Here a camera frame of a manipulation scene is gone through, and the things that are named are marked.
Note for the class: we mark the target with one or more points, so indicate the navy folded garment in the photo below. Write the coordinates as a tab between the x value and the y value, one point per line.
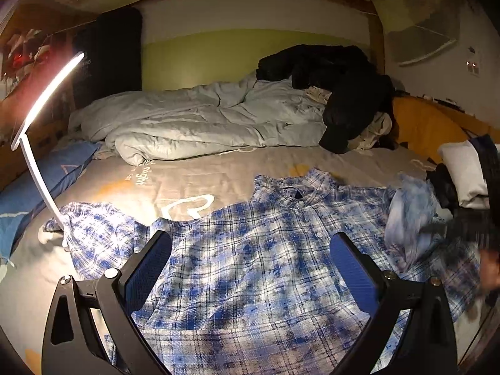
489	161

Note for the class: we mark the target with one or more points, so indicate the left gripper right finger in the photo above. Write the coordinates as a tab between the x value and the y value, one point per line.
428	343

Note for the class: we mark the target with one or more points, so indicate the wall socket panel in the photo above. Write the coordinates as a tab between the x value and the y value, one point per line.
473	61

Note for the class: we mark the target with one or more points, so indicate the white folded garment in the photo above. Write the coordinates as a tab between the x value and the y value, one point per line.
463	164

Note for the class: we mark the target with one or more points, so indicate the blue pillow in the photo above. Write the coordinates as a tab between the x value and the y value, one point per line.
21	201

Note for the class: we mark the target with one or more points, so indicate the black jacket pile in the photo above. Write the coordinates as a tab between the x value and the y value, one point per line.
358	90

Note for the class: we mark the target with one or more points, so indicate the beige crumpled garment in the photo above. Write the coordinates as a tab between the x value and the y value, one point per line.
375	128

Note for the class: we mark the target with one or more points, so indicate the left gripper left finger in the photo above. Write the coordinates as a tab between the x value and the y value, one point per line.
71	343

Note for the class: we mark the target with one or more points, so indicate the blue plaid shirt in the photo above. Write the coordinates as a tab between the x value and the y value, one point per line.
251	288

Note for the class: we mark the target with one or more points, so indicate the light grey duvet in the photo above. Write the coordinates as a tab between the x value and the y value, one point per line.
206	119

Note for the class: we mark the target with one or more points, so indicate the person's hand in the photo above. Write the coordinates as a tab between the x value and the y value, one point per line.
489	270

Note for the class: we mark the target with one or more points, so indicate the grey mosquito net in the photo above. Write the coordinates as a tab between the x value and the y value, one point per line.
416	30

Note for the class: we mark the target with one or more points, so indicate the black folded jacket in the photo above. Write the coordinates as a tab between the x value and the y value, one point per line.
444	188

